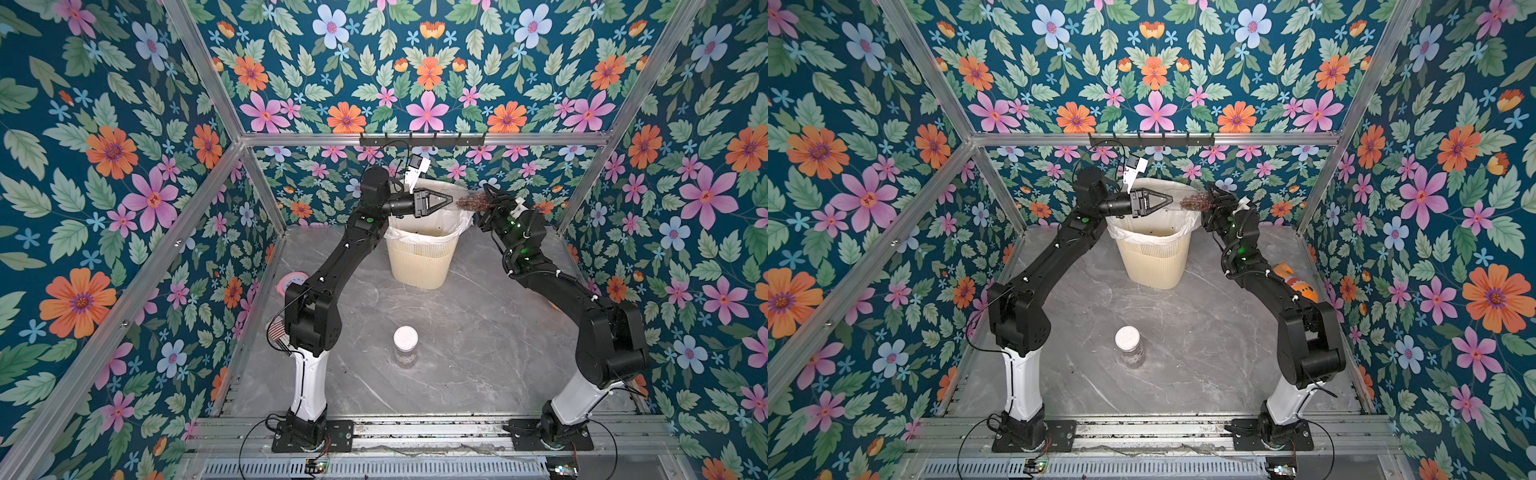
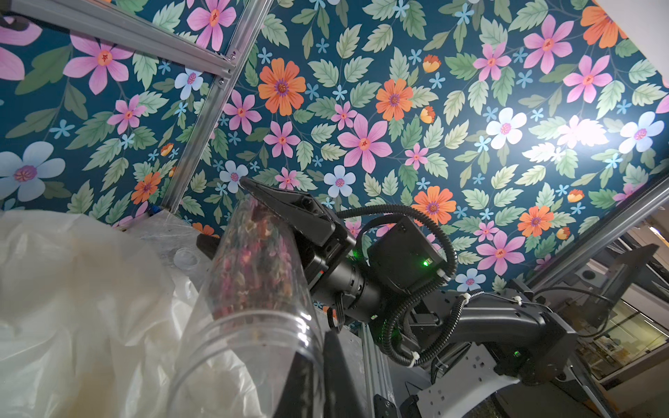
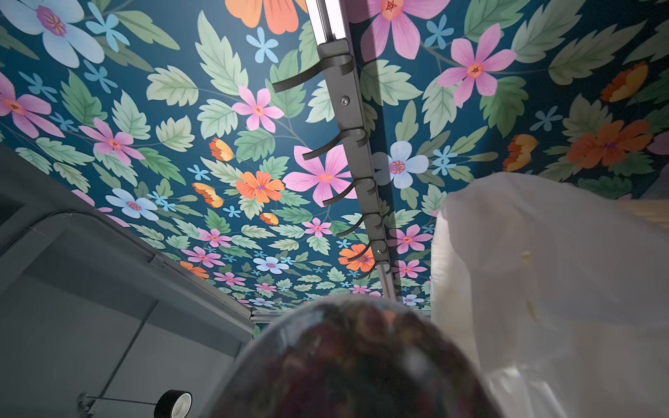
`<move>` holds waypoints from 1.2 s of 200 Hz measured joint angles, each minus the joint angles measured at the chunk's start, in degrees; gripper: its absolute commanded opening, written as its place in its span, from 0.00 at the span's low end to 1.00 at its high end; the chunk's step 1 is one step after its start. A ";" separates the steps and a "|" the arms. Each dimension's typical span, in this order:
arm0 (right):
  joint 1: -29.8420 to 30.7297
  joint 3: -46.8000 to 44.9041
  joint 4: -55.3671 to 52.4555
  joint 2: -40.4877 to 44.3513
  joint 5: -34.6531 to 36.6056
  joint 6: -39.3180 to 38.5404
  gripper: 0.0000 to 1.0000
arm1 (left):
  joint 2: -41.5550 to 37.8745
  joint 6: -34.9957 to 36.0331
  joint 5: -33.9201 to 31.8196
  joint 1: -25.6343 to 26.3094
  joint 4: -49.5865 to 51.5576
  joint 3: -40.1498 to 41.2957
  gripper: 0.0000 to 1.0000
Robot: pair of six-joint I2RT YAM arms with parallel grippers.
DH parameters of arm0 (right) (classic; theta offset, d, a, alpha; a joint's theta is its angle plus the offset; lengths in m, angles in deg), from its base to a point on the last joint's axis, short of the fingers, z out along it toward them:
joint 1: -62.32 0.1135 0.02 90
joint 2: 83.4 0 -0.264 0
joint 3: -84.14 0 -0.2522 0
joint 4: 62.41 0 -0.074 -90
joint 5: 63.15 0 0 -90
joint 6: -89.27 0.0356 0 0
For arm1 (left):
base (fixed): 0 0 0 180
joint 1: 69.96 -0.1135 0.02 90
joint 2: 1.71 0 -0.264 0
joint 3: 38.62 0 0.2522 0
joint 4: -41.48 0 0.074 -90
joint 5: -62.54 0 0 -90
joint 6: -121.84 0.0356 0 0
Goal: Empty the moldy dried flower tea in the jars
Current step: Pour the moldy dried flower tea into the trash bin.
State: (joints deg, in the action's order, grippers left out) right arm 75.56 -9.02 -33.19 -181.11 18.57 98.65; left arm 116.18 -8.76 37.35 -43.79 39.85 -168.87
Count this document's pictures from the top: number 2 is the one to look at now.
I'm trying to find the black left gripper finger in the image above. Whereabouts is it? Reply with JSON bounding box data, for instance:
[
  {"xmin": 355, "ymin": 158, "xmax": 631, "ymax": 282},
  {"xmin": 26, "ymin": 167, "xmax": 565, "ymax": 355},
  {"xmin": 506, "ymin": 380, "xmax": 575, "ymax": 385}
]
[{"xmin": 323, "ymin": 331, "xmax": 365, "ymax": 418}]

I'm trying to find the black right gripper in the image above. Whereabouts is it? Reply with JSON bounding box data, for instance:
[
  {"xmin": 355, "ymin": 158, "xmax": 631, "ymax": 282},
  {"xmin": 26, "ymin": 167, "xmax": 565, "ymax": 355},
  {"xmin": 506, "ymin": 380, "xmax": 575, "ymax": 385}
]
[{"xmin": 196, "ymin": 177, "xmax": 361, "ymax": 303}]

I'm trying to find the clear jar with dried flowers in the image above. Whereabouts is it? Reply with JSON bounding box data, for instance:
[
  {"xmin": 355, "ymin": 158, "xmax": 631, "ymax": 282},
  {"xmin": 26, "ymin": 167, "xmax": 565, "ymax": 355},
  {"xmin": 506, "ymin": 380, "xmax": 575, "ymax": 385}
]
[{"xmin": 167, "ymin": 197, "xmax": 324, "ymax": 417}]

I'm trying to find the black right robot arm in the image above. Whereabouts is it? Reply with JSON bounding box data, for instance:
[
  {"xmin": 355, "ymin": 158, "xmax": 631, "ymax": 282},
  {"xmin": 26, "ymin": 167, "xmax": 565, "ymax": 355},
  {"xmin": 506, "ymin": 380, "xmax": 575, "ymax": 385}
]
[{"xmin": 226, "ymin": 179, "xmax": 577, "ymax": 417}]

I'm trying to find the white plastic bin liner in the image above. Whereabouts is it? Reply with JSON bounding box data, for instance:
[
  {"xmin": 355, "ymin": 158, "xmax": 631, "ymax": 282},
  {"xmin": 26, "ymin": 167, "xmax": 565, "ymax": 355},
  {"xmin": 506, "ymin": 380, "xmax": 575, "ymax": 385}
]
[{"xmin": 1, "ymin": 211, "xmax": 210, "ymax": 417}]

